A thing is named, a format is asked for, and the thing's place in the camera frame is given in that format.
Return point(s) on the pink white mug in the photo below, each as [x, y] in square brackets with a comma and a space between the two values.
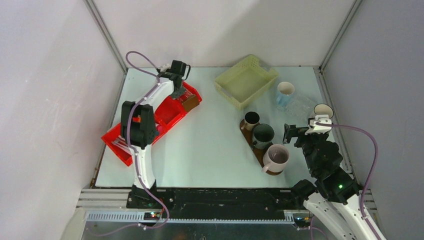
[275, 159]

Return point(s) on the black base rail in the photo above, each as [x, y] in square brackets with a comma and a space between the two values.
[232, 204]

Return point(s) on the red divided organizer bin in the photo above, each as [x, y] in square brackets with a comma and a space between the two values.
[168, 114]

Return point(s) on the dark green mug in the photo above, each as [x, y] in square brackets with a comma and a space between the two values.
[262, 136]

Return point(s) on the clear textured acrylic tray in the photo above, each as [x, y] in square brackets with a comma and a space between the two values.
[300, 106]

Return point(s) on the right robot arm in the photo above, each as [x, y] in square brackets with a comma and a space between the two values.
[335, 198]

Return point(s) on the white mug black handle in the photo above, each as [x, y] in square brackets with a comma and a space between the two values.
[322, 109]

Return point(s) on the brown mug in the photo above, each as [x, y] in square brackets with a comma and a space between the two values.
[251, 118]

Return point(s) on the brown oval wooden tray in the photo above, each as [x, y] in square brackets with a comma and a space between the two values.
[258, 153]

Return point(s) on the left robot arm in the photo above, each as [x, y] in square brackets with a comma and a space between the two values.
[138, 127]

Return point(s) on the cream plastic basket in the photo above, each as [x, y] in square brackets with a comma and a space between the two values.
[245, 81]

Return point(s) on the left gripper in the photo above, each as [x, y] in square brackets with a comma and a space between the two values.
[179, 93]

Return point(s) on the white toothbrush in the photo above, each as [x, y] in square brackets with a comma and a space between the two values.
[121, 145]

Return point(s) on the light blue mug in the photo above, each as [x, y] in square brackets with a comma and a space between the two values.
[285, 92]

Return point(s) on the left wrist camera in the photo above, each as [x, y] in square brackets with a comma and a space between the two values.
[177, 68]

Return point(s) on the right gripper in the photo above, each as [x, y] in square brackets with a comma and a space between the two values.
[291, 130]

